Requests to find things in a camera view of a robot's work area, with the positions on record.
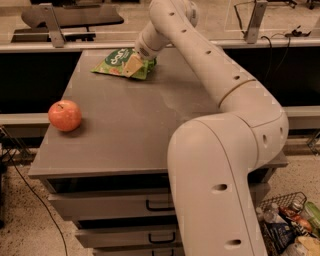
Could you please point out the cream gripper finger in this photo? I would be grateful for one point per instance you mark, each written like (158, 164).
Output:
(133, 64)

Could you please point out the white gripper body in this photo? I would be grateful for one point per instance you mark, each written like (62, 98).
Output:
(145, 49)

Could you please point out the green rice chip bag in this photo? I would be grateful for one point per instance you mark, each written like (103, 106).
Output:
(114, 62)

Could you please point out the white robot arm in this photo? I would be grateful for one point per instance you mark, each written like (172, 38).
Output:
(210, 157)

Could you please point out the dark blue snack bag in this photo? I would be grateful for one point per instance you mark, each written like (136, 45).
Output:
(281, 234)

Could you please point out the dark bench seat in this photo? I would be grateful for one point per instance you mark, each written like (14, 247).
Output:
(74, 16)

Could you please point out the red apple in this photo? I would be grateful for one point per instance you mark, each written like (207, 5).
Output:
(65, 115)

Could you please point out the grey drawer cabinet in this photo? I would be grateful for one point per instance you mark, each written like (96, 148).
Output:
(110, 175)

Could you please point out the clear plastic water bottle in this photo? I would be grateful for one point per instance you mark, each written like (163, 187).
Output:
(271, 214)

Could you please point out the left metal bracket post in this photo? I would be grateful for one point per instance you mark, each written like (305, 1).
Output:
(55, 34)

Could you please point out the metal bracket post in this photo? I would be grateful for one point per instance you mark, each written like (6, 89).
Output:
(55, 34)
(251, 35)

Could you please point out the right metal bracket post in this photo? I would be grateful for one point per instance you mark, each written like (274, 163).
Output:
(251, 35)

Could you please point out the black wire basket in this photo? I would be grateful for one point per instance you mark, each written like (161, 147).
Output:
(289, 207)

